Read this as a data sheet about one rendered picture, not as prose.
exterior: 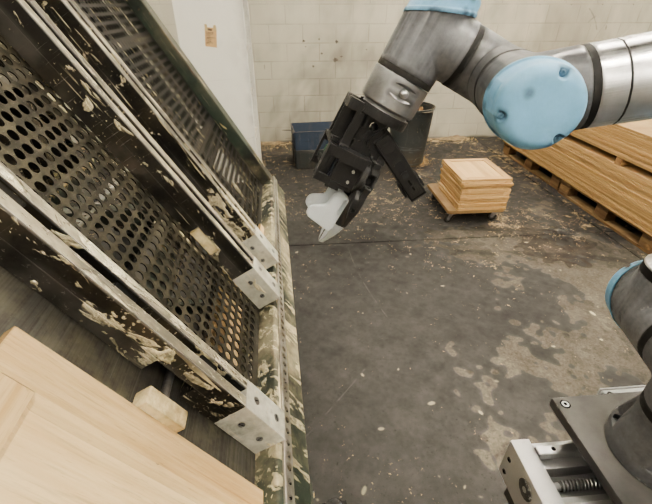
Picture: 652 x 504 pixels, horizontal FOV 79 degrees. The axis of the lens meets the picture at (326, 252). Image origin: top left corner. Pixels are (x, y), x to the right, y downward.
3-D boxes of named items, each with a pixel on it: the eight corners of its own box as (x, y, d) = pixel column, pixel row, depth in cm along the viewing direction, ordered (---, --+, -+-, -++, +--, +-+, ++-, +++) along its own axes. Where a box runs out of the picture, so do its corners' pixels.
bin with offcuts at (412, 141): (433, 168, 455) (442, 110, 421) (389, 170, 452) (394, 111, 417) (420, 154, 499) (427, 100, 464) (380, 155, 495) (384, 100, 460)
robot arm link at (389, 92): (418, 86, 54) (437, 98, 47) (400, 117, 56) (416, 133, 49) (372, 59, 52) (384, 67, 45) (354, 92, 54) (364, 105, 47)
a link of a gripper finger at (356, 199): (331, 213, 60) (360, 163, 56) (342, 217, 60) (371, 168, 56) (334, 228, 56) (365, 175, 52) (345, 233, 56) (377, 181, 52)
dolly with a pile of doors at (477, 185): (504, 222, 344) (516, 178, 322) (444, 225, 340) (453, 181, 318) (475, 194, 395) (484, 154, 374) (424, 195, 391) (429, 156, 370)
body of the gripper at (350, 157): (308, 163, 59) (347, 85, 54) (358, 186, 62) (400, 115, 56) (310, 183, 52) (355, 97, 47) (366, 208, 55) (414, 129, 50)
